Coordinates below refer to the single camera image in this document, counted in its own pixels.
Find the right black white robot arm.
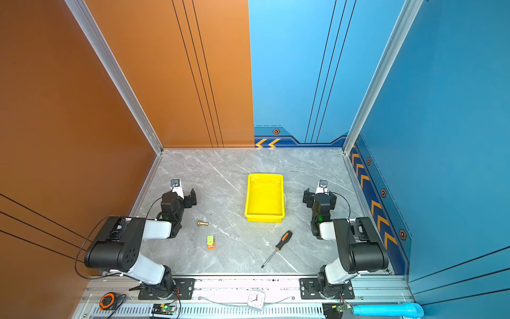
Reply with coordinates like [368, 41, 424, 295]
[300, 187, 389, 299]

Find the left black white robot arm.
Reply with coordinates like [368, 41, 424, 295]
[84, 187, 197, 300]

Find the yellow plastic bin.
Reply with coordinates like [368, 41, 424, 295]
[244, 174, 286, 223]

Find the gold chess rook piece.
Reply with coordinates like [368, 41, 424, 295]
[197, 220, 209, 227]

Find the green orange toy block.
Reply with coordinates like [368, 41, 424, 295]
[207, 235, 215, 249]

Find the green circuit board left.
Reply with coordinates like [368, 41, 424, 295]
[151, 303, 179, 318]

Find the green circuit board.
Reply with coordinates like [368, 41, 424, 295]
[151, 303, 179, 318]
[332, 303, 351, 312]

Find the green circuit board right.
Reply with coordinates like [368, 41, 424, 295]
[332, 303, 351, 312]

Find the orange black tape measure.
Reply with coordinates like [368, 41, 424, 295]
[99, 292, 119, 310]

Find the small white clock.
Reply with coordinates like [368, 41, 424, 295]
[247, 289, 266, 310]

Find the cyan plastic pipe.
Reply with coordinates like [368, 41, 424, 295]
[351, 303, 424, 318]

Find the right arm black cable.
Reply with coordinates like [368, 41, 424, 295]
[330, 191, 352, 221]

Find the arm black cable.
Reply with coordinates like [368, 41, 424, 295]
[330, 191, 352, 221]
[74, 197, 162, 280]

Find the orange black handled screwdriver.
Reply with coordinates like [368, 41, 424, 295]
[261, 230, 293, 268]

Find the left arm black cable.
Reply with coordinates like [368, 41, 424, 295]
[74, 197, 162, 280]

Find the aluminium front rail frame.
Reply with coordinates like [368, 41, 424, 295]
[72, 274, 414, 318]

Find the left aluminium corner post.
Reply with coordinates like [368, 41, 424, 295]
[65, 0, 164, 156]

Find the aluminium corner post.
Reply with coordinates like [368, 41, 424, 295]
[343, 0, 424, 156]
[65, 0, 164, 156]

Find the right aluminium corner post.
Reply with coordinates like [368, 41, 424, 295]
[343, 0, 424, 156]

